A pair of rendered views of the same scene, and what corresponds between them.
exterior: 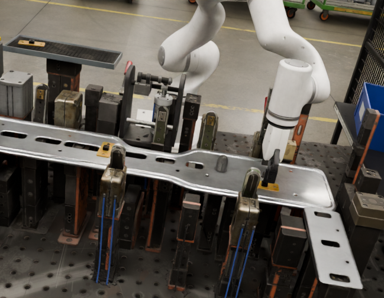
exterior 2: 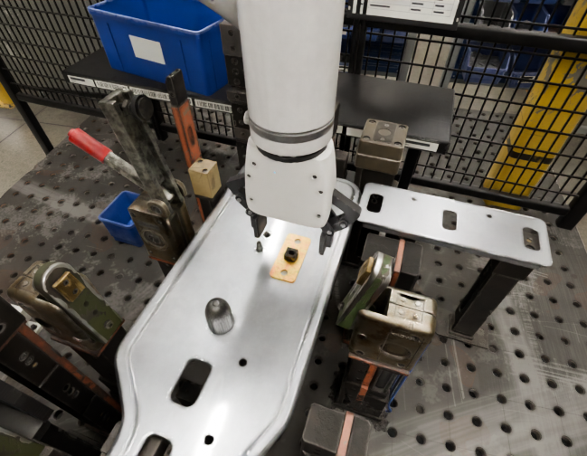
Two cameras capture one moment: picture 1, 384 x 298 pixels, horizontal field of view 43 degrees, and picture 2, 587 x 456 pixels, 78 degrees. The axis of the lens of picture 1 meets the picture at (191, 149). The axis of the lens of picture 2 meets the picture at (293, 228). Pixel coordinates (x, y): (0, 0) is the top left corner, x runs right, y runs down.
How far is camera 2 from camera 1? 1.12 m
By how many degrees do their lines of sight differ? 57
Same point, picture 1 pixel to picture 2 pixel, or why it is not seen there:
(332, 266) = (506, 237)
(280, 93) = (317, 66)
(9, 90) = not seen: outside the picture
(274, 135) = (328, 171)
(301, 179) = not seen: hidden behind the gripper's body
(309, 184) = not seen: hidden behind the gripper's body
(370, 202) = (390, 135)
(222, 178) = (260, 330)
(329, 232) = (420, 210)
